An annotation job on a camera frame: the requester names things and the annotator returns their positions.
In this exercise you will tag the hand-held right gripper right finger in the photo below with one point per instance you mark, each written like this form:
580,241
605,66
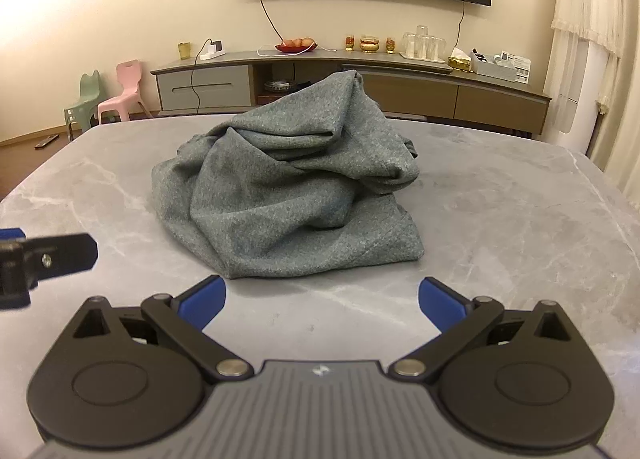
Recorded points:
442,301

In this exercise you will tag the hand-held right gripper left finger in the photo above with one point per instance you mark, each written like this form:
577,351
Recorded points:
202,301

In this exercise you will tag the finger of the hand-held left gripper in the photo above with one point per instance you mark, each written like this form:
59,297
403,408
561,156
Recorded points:
65,254
11,233

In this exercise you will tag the grey pants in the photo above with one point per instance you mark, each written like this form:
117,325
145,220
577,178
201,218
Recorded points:
280,189

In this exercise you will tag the dark remote control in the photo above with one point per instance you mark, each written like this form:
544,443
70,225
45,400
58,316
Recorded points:
46,141

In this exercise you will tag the green child chair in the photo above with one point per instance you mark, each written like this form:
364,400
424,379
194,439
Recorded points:
82,106

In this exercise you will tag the pink child chair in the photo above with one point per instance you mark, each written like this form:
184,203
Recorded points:
127,84

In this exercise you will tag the long low tv cabinet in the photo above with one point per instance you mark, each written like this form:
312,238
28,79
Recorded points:
495,104

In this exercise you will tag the round dish in cabinet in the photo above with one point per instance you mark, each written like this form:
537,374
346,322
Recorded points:
278,86

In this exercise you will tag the yellow cup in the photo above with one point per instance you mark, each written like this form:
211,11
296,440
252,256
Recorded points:
184,51

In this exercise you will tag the grey organizer box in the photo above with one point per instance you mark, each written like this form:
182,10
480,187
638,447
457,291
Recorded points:
492,70

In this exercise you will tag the white standing air conditioner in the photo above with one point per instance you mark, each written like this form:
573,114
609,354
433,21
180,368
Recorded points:
575,104

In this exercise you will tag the golden tissue box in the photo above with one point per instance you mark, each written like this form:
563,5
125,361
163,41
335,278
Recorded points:
460,61

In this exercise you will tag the cream curtain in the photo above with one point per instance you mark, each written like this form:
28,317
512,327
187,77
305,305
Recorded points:
622,139

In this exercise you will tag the white printed cards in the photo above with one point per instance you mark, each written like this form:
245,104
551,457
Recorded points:
523,69

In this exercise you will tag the white power strip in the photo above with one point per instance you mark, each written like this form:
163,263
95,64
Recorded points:
212,53

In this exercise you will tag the cluster of clear glass cups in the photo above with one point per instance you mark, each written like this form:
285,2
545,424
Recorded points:
424,46

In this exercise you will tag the small golden cup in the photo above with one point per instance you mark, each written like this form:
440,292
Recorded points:
390,45
350,44

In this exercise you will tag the wide golden bowl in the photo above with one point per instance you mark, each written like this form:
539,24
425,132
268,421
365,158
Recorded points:
369,45

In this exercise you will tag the red plate of fruit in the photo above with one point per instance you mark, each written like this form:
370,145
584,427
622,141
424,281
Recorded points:
296,45

